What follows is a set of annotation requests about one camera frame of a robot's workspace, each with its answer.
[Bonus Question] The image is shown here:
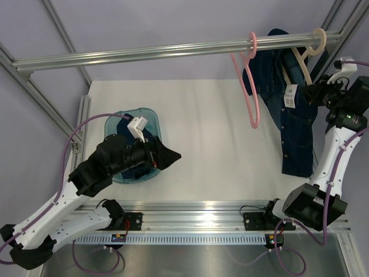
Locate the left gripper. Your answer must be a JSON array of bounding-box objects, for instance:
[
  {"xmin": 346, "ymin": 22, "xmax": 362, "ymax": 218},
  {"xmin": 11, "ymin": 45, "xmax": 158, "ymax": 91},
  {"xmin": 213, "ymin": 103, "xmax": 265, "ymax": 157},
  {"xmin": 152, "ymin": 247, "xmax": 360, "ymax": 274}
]
[{"xmin": 110, "ymin": 131, "xmax": 181, "ymax": 177}]

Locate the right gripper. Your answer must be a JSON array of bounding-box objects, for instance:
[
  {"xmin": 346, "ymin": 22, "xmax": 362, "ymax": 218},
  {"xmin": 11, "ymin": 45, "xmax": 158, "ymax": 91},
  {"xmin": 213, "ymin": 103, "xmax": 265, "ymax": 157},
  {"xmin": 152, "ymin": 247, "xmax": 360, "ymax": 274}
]
[{"xmin": 300, "ymin": 74, "xmax": 348, "ymax": 110}]

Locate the beige wooden hanger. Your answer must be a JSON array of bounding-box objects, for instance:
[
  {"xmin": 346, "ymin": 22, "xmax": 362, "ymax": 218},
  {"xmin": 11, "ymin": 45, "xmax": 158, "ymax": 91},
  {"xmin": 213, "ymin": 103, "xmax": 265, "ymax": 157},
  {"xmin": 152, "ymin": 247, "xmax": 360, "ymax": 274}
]
[{"xmin": 291, "ymin": 28, "xmax": 327, "ymax": 85}]

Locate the dark denim skirt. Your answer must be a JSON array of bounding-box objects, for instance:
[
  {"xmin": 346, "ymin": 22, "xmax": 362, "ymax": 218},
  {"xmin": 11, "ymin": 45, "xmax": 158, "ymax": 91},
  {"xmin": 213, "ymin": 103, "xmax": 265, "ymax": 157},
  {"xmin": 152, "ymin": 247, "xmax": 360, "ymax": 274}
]
[{"xmin": 116, "ymin": 113, "xmax": 159, "ymax": 184}]

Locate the pink plastic hanger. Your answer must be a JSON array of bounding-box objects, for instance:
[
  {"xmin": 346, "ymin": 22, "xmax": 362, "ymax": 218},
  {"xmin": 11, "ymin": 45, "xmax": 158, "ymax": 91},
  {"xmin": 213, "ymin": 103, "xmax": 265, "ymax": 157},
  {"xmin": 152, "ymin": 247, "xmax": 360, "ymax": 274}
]
[{"xmin": 229, "ymin": 31, "xmax": 261, "ymax": 129}]

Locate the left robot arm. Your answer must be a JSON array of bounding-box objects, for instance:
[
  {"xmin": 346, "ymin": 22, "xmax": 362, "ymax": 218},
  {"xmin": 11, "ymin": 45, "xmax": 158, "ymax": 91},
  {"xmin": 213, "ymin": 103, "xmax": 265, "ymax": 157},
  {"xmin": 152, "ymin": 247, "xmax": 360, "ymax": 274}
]
[{"xmin": 1, "ymin": 134, "xmax": 182, "ymax": 270}]

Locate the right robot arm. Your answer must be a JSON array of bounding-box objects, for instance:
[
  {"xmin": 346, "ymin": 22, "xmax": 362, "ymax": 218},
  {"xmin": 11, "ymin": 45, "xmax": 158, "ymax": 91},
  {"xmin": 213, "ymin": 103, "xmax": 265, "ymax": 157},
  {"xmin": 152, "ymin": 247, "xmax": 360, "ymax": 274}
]
[{"xmin": 261, "ymin": 74, "xmax": 368, "ymax": 231}]

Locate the teal plastic basin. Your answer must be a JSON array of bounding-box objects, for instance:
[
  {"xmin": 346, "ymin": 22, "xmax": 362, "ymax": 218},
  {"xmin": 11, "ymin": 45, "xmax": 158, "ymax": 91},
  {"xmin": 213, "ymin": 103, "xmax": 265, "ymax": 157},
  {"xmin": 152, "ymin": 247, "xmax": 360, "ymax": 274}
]
[{"xmin": 104, "ymin": 106, "xmax": 162, "ymax": 184}]

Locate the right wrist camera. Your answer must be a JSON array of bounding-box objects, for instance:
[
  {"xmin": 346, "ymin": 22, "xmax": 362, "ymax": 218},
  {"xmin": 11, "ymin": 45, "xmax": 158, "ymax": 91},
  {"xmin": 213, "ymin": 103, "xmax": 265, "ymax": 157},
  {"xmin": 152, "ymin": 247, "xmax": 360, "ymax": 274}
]
[{"xmin": 331, "ymin": 57, "xmax": 357, "ymax": 83}]

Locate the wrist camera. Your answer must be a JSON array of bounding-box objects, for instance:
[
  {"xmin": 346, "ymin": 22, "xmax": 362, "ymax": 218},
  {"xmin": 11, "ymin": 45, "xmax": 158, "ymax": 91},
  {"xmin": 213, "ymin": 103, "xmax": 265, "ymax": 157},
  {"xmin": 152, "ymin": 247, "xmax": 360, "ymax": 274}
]
[
  {"xmin": 331, "ymin": 57, "xmax": 357, "ymax": 83},
  {"xmin": 127, "ymin": 117, "xmax": 148, "ymax": 143}
]

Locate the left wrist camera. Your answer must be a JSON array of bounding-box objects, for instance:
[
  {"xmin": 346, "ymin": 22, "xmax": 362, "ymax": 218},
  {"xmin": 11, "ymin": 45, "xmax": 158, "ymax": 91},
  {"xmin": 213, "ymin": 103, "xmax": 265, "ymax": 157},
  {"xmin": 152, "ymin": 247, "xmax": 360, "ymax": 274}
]
[{"xmin": 127, "ymin": 117, "xmax": 148, "ymax": 143}]

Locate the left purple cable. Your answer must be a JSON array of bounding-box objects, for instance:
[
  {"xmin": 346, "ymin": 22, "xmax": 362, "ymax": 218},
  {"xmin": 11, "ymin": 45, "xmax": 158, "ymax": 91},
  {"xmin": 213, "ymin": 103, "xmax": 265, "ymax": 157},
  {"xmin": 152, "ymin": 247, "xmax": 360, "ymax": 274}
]
[{"xmin": 0, "ymin": 113, "xmax": 132, "ymax": 274}]

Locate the right aluminium frame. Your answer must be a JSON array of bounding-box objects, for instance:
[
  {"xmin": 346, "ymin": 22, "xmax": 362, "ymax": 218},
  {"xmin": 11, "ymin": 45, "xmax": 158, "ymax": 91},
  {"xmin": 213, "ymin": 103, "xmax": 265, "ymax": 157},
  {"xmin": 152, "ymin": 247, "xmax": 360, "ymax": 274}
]
[{"xmin": 311, "ymin": 0, "xmax": 368, "ymax": 81}]

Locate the aluminium frame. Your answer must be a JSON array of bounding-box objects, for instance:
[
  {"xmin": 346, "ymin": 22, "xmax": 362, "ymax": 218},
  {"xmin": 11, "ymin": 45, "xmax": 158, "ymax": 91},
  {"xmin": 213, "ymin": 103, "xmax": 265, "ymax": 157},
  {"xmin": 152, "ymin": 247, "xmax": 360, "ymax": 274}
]
[
  {"xmin": 311, "ymin": 0, "xmax": 368, "ymax": 81},
  {"xmin": 0, "ymin": 0, "xmax": 93, "ymax": 151}
]

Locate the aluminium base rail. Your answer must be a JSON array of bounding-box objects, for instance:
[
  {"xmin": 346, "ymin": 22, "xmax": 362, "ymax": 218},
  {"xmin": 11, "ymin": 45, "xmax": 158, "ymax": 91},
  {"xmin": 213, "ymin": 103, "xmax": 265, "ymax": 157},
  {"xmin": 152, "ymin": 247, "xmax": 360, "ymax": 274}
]
[{"xmin": 66, "ymin": 200, "xmax": 351, "ymax": 234}]

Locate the left aluminium frame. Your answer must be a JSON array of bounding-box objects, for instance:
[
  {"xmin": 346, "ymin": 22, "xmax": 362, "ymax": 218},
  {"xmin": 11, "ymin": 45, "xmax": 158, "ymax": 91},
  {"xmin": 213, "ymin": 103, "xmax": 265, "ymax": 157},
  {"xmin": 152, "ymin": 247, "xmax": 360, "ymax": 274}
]
[{"xmin": 0, "ymin": 0, "xmax": 93, "ymax": 151}]

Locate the slotted cable duct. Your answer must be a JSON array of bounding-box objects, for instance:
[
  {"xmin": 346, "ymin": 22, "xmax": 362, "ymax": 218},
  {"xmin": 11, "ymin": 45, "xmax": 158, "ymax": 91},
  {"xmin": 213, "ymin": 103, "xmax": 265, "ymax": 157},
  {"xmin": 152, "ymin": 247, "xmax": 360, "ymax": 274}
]
[{"xmin": 76, "ymin": 233, "xmax": 266, "ymax": 245}]

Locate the aluminium hanging rail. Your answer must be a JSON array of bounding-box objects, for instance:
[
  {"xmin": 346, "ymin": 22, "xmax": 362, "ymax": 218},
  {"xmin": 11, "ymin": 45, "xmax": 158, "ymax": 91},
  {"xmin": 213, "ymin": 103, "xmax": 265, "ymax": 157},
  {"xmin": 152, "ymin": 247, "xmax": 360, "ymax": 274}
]
[{"xmin": 12, "ymin": 29, "xmax": 341, "ymax": 73}]

